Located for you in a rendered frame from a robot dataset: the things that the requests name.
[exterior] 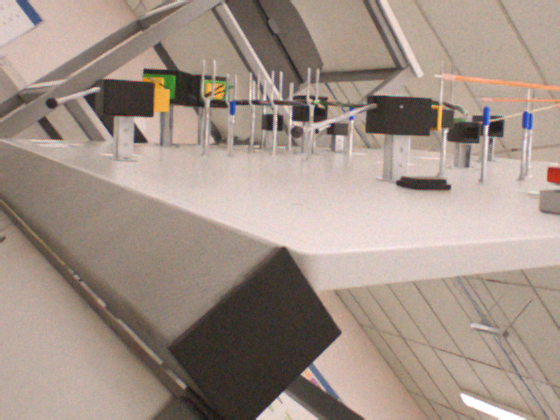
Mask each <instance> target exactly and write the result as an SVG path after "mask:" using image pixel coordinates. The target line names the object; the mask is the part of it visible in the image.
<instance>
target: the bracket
mask: <svg viewBox="0 0 560 420"><path fill-rule="evenodd" d="M409 143H410V136H407V135H385V139H384V159H383V178H376V180H378V181H383V182H388V183H392V184H396V180H401V177H402V175H408V162H409ZM401 151H402V153H401ZM401 165H402V166H401Z"/></svg>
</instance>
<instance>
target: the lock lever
mask: <svg viewBox="0 0 560 420"><path fill-rule="evenodd" d="M369 109H377V104H371V105H367V106H364V107H361V108H359V109H356V110H353V111H350V112H347V113H343V114H340V115H337V116H334V117H332V118H329V119H326V120H323V121H320V122H316V124H313V125H310V126H307V127H306V126H302V128H303V131H304V134H306V132H307V131H310V130H313V129H316V128H320V127H323V126H326V125H329V123H331V122H334V121H337V120H340V119H343V118H347V117H350V116H353V115H356V114H358V113H361V112H364V111H366V110H369Z"/></svg>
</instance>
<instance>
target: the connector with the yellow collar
mask: <svg viewBox="0 0 560 420"><path fill-rule="evenodd" d="M454 115H455V110H445V109H442V114H441V129H454ZM436 126H437V109H432V111H431V128H436Z"/></svg>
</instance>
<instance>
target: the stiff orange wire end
mask: <svg viewBox="0 0 560 420"><path fill-rule="evenodd" d="M434 77H436V78H441V79H442V80H445V81H454V80H456V81H466V82H476V83H487V84H497V85H508V86H518V87H528V88H539V89H549V90H560V86H550V85H540V84H530V83H520V82H510V81H500V80H490V79H481V78H470V77H461V76H454V75H451V74H443V75H441V76H439V75H434Z"/></svg>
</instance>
